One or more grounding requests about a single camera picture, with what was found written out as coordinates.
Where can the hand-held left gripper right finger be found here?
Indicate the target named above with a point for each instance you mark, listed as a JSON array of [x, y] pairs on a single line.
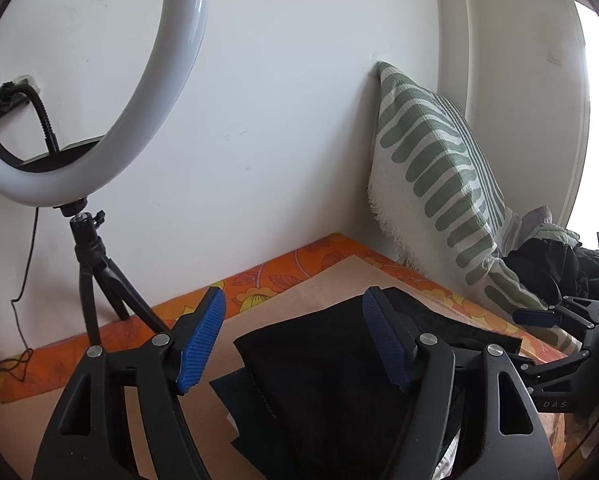
[[384, 335]]

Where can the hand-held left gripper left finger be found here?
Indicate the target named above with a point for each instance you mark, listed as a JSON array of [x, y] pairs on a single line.
[[202, 340]]

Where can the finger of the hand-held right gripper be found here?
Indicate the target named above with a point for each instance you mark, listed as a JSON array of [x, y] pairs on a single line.
[[534, 317], [554, 367]]

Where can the black pants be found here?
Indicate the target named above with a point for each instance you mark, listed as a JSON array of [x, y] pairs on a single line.
[[319, 385]]

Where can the black clothing pile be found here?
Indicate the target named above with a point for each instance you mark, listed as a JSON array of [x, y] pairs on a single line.
[[539, 260]]

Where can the dark teal folded cloth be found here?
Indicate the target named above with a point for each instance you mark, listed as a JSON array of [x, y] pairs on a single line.
[[234, 390]]

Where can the beige blanket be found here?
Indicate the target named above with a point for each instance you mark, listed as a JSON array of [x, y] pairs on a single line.
[[289, 310]]

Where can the grey green cloth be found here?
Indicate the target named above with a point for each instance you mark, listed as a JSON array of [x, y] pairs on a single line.
[[534, 222]]

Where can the orange floral bed sheet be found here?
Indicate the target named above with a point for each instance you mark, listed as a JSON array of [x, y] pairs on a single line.
[[279, 270]]

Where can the black tripod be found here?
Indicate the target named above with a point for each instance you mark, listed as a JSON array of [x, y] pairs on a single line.
[[86, 260]]

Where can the green patterned white pillow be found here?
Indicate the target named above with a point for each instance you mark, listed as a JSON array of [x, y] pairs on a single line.
[[429, 170]]

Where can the black gooseneck phone holder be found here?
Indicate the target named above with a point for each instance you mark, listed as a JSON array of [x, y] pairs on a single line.
[[44, 120]]

